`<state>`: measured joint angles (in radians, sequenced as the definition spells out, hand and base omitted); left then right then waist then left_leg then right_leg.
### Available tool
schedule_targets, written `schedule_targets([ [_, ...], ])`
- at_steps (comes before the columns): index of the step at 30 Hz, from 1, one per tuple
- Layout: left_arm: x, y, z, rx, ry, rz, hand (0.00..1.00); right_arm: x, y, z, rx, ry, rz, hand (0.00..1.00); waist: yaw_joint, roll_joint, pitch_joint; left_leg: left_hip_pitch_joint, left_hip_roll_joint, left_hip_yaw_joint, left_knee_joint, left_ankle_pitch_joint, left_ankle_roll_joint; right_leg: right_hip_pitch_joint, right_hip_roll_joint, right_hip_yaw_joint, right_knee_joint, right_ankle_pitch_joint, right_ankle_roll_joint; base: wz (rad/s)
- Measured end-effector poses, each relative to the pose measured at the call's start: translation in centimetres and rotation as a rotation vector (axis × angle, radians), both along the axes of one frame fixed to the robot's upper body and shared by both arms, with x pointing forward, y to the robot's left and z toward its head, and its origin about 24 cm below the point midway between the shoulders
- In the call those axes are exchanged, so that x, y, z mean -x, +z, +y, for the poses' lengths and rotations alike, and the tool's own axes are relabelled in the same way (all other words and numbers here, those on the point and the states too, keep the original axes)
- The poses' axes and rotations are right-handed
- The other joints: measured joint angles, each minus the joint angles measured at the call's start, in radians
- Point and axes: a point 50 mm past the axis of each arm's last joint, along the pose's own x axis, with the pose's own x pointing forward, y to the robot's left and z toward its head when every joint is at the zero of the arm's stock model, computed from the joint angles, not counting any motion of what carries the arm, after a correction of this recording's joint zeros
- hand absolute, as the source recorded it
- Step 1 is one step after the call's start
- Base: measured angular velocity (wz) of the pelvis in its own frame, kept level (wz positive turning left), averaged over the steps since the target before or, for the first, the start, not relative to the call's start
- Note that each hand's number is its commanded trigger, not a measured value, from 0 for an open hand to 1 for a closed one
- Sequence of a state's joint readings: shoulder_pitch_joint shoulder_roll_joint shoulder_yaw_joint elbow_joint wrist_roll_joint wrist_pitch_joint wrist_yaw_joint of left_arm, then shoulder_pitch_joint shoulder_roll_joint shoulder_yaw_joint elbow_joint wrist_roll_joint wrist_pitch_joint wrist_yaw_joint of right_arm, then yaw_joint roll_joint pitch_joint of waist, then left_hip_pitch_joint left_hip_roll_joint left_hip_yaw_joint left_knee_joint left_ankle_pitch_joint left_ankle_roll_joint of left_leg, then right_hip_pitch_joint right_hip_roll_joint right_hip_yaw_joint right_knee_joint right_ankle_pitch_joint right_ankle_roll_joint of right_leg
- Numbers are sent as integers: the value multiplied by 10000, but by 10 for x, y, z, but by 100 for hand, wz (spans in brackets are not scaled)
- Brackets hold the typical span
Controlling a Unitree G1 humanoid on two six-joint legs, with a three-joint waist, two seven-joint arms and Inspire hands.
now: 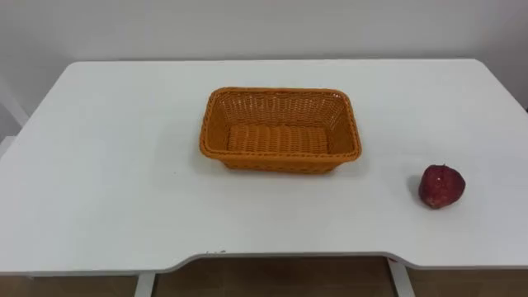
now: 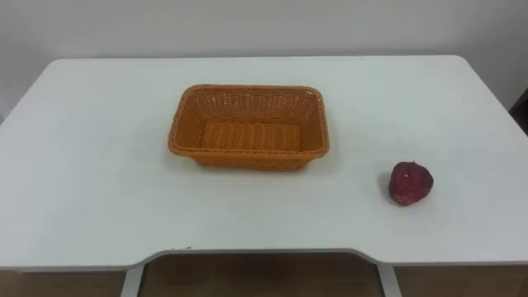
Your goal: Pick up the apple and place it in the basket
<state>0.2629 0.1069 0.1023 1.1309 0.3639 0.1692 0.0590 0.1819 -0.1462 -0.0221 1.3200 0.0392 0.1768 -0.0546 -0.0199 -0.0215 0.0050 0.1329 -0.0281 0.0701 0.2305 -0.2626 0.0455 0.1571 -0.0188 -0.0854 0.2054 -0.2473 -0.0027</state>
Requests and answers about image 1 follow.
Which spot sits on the white desk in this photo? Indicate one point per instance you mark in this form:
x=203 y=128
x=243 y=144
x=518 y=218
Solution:
x=123 y=185

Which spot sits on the red apple soft toy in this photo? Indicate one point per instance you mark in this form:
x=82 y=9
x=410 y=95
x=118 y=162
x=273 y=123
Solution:
x=441 y=186

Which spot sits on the orange woven basket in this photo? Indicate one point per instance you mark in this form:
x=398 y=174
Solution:
x=280 y=140

